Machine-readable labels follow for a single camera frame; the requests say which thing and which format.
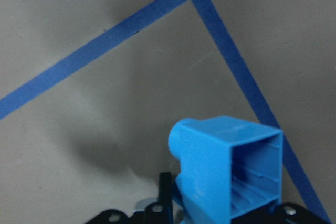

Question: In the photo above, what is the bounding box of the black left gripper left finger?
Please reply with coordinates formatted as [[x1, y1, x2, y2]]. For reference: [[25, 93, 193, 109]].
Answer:
[[87, 172, 174, 224]]

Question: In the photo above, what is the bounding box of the blue three-stud toy block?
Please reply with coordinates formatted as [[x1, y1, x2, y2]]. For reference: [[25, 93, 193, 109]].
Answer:
[[168, 116, 284, 223]]

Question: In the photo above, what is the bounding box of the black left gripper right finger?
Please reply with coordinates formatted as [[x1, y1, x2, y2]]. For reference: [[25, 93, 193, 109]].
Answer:
[[232, 202, 330, 224]]

